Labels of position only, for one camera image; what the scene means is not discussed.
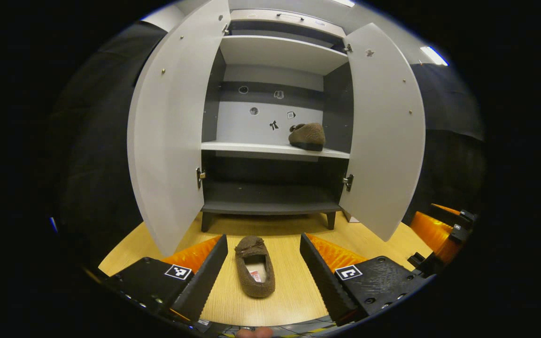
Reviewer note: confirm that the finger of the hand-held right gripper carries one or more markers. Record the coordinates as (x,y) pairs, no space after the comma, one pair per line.
(460,219)
(432,234)

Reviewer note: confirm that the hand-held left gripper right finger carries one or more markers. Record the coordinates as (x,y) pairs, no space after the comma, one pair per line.
(327,286)

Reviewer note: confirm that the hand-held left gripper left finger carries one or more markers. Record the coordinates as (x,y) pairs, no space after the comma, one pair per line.
(207,281)

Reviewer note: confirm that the brown fuzzy shoe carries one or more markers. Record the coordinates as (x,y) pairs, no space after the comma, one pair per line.
(310,134)
(247,246)

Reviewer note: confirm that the white cabinet door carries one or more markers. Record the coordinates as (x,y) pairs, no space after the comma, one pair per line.
(383,141)
(167,141)

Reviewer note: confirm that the white shoe cabinet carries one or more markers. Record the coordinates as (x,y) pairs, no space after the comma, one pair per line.
(280,54)

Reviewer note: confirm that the white cabinet drawer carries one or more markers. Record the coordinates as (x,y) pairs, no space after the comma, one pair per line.
(261,18)

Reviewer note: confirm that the black backdrop cloth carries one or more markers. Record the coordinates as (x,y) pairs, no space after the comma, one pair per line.
(96,141)
(449,108)

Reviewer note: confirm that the small ceiling light panel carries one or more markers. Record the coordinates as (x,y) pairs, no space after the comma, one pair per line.
(434,55)

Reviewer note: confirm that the large ceiling light panel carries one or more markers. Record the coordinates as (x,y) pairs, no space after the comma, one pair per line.
(345,2)

